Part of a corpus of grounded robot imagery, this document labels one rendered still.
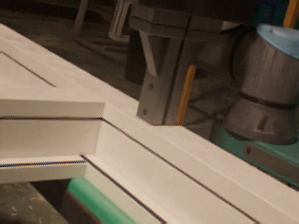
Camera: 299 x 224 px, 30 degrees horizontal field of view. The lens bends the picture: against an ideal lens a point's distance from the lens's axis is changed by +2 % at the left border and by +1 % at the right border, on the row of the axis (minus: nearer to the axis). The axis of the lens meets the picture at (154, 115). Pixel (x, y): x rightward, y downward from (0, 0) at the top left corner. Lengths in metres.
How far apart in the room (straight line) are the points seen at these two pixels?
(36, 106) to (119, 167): 0.09
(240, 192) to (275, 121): 0.98
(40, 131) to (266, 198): 0.22
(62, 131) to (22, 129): 0.04
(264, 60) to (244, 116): 0.15
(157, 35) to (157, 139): 0.09
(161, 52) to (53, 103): 0.11
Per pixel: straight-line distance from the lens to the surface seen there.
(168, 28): 0.46
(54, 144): 0.52
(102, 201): 0.49
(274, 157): 1.34
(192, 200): 0.44
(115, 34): 6.58
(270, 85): 1.36
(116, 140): 0.52
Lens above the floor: 1.07
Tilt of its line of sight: 15 degrees down
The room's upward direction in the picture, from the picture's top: 13 degrees clockwise
